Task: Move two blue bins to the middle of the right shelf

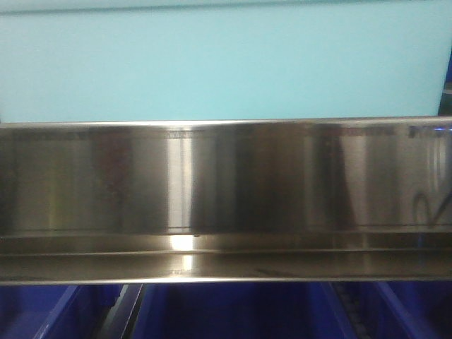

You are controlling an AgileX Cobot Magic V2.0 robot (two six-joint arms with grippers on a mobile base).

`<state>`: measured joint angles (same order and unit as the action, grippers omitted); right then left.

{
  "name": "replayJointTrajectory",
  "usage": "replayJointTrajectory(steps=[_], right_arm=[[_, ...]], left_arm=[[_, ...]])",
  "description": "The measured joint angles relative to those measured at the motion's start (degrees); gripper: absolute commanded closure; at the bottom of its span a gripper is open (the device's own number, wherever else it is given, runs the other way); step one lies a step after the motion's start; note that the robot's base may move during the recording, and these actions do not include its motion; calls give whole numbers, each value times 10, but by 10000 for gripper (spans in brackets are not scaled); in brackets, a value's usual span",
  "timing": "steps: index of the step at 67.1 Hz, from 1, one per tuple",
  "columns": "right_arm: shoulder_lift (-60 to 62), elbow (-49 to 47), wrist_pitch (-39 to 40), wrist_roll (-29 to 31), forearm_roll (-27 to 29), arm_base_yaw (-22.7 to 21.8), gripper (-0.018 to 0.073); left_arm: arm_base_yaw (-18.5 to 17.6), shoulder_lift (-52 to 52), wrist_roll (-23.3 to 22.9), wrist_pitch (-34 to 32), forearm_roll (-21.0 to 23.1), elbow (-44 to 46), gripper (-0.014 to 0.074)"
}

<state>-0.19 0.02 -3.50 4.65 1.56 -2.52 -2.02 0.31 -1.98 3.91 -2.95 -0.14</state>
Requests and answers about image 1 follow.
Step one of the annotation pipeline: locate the stainless steel shelf front rail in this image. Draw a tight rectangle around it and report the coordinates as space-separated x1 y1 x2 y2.
1 117 451 285

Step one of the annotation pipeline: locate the blue bin lower middle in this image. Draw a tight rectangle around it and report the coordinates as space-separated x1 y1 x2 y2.
132 282 357 338

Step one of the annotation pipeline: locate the blue bin lower right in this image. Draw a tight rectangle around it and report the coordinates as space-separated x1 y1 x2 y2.
355 281 451 338

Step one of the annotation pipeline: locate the blue bin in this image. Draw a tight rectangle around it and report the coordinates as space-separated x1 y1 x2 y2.
355 281 451 338
1 285 122 338
132 282 357 338

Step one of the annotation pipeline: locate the blue bin lower left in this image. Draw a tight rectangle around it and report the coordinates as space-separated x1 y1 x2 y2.
1 285 122 338

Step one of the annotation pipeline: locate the light teal plastic bin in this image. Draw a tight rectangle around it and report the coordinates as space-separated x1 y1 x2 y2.
1 1 451 122

